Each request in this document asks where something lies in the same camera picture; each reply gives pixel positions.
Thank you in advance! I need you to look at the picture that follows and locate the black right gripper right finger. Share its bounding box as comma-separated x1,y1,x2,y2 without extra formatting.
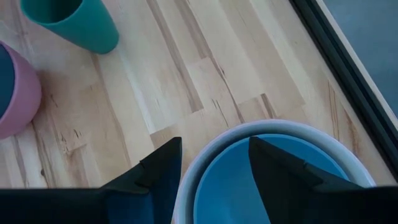
248,136,398,224

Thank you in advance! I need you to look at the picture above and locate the teal bowl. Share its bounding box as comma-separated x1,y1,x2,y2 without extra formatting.
0,45,16,119

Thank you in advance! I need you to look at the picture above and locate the white bowl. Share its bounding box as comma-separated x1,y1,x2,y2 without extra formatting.
172,119,377,224

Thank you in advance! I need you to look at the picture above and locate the light pink bowl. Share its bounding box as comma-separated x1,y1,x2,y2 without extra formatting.
0,40,43,141

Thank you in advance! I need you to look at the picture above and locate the green cup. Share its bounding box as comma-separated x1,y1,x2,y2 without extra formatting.
20,0,120,55

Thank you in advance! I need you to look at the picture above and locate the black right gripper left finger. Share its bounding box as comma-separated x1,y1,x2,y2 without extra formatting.
0,136,183,224

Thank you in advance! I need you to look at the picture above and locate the blue bowl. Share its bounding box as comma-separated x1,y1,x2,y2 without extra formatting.
192,133,351,224

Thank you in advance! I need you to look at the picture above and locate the black aluminium table frame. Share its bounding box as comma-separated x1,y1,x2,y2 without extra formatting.
289,0,398,183

